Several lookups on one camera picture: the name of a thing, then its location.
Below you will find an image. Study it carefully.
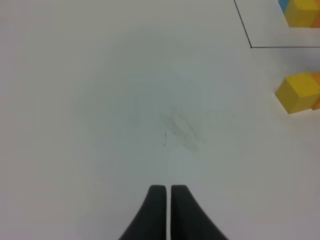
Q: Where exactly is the orange template cube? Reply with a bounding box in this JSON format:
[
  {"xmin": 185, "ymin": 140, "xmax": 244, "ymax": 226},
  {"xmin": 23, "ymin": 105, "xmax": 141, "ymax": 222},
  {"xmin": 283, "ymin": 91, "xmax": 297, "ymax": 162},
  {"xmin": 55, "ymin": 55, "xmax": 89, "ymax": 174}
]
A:
[{"xmin": 312, "ymin": 17, "xmax": 320, "ymax": 28}]

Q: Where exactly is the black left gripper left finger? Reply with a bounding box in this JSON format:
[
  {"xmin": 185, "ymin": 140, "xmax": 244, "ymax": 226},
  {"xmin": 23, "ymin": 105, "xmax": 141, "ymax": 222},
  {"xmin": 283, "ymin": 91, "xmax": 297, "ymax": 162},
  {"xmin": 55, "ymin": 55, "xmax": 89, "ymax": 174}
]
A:
[{"xmin": 119, "ymin": 185, "xmax": 167, "ymax": 240}]

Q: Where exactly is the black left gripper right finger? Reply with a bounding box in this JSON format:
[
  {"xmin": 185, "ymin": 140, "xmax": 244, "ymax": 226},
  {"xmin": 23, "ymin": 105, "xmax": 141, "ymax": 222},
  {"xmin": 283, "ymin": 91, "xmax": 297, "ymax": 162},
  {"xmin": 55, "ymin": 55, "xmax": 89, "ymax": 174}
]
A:
[{"xmin": 170, "ymin": 185, "xmax": 228, "ymax": 240}]

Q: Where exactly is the yellow template cube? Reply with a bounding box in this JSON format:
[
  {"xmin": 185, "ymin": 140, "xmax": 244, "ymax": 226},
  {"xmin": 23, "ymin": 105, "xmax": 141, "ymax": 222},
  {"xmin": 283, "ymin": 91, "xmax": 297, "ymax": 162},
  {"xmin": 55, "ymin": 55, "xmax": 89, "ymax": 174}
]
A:
[{"xmin": 284, "ymin": 0, "xmax": 320, "ymax": 28}]

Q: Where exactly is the blue template cube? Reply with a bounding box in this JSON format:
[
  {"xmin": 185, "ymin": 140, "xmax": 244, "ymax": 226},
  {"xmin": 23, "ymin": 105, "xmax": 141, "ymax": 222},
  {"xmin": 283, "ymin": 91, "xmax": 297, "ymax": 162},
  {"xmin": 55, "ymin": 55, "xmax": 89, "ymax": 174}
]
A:
[{"xmin": 278, "ymin": 0, "xmax": 290, "ymax": 14}]

